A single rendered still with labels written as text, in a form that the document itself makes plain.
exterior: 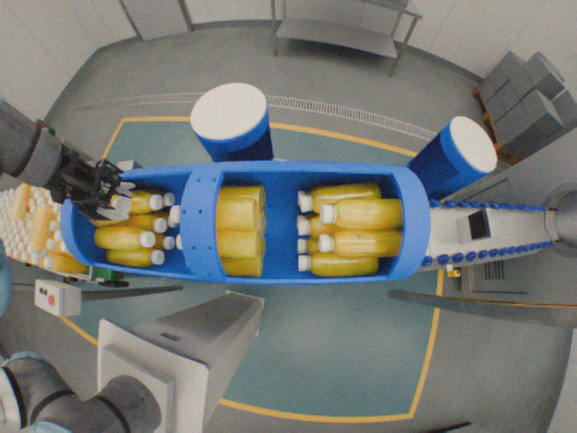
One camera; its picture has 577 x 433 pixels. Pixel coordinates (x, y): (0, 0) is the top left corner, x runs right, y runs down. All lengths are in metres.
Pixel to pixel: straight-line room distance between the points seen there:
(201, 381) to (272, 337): 1.18
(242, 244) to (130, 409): 0.43
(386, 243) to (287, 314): 1.23
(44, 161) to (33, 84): 4.93
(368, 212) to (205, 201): 0.31
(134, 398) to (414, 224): 0.65
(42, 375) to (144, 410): 0.21
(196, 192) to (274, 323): 1.35
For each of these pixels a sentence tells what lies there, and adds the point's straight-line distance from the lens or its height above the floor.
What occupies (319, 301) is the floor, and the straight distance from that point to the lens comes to 1.59.
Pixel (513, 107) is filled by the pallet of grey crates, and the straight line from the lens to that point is 3.38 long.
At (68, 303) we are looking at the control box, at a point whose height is 1.06.
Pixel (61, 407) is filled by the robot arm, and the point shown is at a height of 1.35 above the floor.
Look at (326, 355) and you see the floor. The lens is 1.72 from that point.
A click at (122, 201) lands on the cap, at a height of 1.22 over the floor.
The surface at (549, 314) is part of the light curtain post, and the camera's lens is 0.89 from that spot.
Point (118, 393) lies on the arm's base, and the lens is 0.54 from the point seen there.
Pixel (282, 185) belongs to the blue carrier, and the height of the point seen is 1.03.
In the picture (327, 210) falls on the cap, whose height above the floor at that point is 1.17.
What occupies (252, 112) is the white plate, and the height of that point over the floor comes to 1.04.
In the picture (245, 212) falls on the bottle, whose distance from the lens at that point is 0.40.
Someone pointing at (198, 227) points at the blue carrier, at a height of 1.23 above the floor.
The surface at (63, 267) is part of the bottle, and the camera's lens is 1.02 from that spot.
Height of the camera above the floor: 1.55
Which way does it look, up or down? 75 degrees down
